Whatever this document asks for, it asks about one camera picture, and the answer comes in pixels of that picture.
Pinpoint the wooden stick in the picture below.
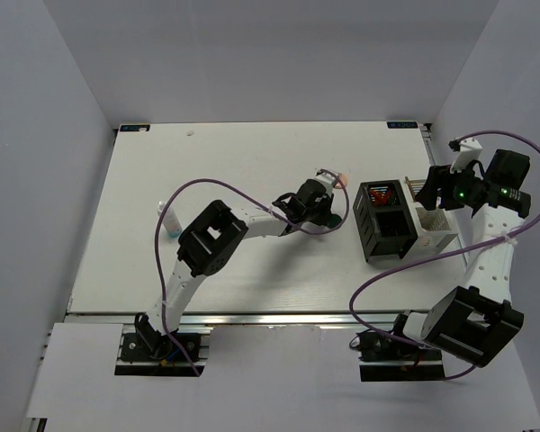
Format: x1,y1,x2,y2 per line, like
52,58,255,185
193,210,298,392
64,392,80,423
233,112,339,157
407,179,425,201
404,176,420,202

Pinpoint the pink powder puff with ribbon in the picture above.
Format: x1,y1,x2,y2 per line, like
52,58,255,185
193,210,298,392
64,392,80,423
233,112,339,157
334,173,348,189

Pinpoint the green round compact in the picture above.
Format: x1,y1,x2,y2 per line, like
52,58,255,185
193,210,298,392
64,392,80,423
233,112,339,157
327,213,342,229

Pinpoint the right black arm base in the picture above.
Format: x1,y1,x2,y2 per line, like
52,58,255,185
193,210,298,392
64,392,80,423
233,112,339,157
348,328,446,383

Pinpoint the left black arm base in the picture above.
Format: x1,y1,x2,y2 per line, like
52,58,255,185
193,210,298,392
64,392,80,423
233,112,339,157
114,313,209,378

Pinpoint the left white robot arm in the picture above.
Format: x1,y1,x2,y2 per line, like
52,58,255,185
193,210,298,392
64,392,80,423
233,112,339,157
135,169,347,360

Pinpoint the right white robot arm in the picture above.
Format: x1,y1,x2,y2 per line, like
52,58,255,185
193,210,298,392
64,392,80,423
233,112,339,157
388,149,530,367

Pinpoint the white slotted organizer box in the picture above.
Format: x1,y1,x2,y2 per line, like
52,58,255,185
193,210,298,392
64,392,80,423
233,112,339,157
400,179,458,258

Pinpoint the black slotted organizer box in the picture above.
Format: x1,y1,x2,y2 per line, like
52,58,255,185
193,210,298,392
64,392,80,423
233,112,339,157
353,180,418,262

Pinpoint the right blue corner sticker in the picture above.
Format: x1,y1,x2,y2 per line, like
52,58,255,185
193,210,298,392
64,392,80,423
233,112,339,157
386,121,419,130

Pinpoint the blue corner sticker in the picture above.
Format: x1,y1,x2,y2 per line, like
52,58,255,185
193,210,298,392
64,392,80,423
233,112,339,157
386,121,419,130
119,124,150,133

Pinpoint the white bottle blue label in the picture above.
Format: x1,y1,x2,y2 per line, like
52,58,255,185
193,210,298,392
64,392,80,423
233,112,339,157
157,202,183,239

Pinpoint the left blue corner sticker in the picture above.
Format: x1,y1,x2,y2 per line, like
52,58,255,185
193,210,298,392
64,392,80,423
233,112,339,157
119,124,150,133

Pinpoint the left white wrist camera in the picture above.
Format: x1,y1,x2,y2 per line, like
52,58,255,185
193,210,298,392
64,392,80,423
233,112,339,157
314,169,339,189

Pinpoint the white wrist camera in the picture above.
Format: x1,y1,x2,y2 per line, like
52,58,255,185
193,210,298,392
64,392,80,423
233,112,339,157
448,138,482,174
314,169,339,189

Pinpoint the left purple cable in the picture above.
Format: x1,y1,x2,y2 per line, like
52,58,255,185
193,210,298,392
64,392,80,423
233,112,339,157
154,168,350,377

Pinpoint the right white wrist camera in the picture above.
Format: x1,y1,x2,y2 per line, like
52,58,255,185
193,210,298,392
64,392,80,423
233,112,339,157
448,138,482,174

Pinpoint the aluminium table rail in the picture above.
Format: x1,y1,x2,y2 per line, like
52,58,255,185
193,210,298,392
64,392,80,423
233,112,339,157
65,309,433,329

